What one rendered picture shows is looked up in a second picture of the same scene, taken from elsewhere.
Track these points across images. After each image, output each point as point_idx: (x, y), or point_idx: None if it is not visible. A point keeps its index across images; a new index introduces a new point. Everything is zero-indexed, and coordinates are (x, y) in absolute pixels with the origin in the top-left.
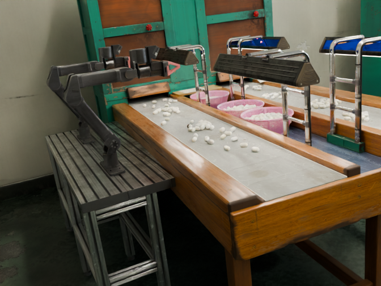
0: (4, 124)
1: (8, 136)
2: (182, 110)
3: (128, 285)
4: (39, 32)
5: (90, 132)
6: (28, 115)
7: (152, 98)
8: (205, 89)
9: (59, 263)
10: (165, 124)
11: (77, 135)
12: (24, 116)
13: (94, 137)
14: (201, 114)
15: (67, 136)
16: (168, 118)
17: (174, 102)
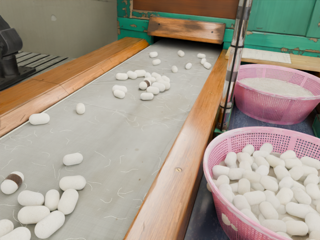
0: (75, 25)
1: (77, 39)
2: (172, 94)
3: None
4: None
5: (48, 68)
6: (99, 23)
7: (200, 46)
8: (227, 68)
9: None
10: (47, 123)
11: (18, 67)
12: (95, 23)
13: (25, 79)
14: (165, 135)
15: (22, 62)
16: (79, 107)
17: (203, 68)
